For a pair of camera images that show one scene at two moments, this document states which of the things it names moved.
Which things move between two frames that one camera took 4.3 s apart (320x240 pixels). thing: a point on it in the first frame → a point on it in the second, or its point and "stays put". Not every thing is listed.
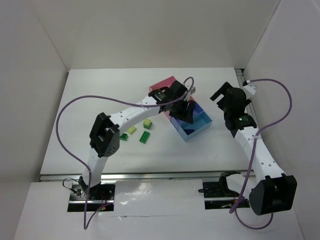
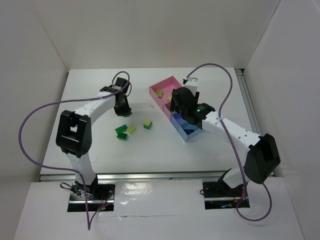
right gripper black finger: [222, 90] → [174, 105]
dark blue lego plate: [188, 131] stays put
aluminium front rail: [127, 175] stays put
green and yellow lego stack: [147, 123] stays put
